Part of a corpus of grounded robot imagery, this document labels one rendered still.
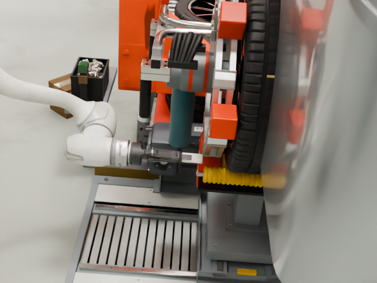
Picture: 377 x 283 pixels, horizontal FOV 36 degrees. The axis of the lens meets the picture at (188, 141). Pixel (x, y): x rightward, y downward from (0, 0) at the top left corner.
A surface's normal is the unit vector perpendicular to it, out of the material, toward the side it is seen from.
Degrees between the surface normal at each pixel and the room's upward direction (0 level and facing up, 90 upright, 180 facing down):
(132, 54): 90
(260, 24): 37
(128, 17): 90
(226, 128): 90
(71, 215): 0
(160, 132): 0
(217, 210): 0
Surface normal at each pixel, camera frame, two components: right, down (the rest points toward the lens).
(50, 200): 0.07, -0.84
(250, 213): -0.03, 0.55
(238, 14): 0.04, -0.37
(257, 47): 0.03, -0.12
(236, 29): -0.07, 0.93
